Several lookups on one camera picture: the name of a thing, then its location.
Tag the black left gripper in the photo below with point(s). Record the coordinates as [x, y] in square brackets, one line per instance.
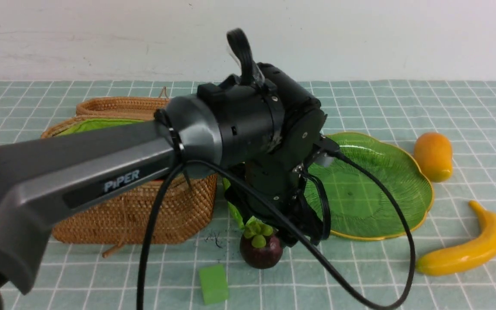
[279, 190]

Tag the purple plastic mangosteen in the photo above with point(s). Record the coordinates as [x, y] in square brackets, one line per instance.
[259, 246]

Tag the orange plastic mango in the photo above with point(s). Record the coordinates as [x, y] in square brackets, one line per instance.
[433, 153]

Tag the yellow plastic banana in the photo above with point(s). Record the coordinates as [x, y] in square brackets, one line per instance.
[466, 256]

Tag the green plastic cucumber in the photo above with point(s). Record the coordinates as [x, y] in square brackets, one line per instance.
[233, 211]

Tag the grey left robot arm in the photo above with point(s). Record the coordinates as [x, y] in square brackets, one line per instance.
[260, 130]

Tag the green glass leaf plate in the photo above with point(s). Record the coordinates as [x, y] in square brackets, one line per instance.
[360, 209]

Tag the woven wicker basket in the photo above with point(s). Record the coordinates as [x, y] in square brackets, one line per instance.
[185, 211]

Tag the green foam cube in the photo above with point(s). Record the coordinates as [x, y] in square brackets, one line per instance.
[214, 284]

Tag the woven wicker basket lid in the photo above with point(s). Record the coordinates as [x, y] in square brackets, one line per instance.
[137, 108]

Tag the teal checkered tablecloth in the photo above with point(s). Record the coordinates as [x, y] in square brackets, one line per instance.
[76, 277]

